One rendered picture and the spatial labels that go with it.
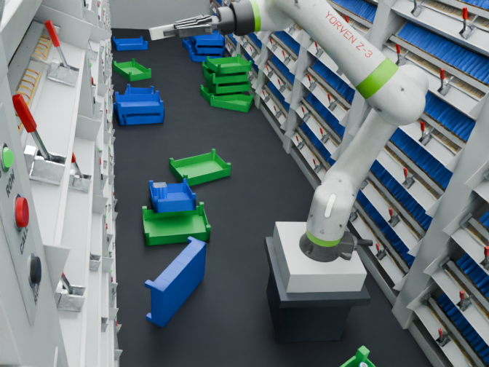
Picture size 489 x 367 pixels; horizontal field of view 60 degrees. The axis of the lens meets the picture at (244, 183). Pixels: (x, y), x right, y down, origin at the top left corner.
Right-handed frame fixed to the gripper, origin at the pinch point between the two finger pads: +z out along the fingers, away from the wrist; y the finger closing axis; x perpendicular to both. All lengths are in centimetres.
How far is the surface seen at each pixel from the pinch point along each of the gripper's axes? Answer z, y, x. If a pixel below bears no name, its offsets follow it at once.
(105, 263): 29, -40, -44
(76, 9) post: 15.8, -39.7, 17.8
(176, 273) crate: 14, -14, -82
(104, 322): 29, -57, -46
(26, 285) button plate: 15, -107, 18
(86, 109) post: 20.1, -39.7, -1.2
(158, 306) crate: 23, -21, -89
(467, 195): -82, -39, -55
